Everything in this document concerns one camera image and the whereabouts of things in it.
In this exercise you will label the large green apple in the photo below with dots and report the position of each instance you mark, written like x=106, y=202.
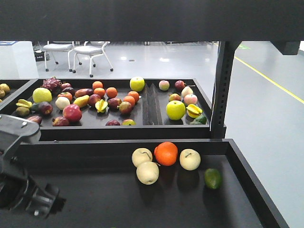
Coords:
x=137, y=83
x=175, y=110

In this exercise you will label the pale yellow pear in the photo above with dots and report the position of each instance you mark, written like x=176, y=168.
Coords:
x=190, y=159
x=141, y=155
x=147, y=172

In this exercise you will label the red apple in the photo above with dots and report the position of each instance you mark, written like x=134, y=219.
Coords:
x=72, y=113

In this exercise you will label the orange fruit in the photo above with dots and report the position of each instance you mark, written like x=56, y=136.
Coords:
x=166, y=153

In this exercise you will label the yellow green pomelo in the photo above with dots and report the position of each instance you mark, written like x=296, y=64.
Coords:
x=41, y=95

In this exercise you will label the grey office chair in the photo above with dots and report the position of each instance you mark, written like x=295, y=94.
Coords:
x=59, y=48
x=93, y=49

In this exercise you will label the yellow star fruit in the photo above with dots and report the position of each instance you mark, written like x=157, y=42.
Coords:
x=193, y=111

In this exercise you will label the green lime fruit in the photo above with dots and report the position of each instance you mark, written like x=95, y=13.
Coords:
x=212, y=178

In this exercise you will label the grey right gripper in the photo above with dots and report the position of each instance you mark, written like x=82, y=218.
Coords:
x=19, y=193

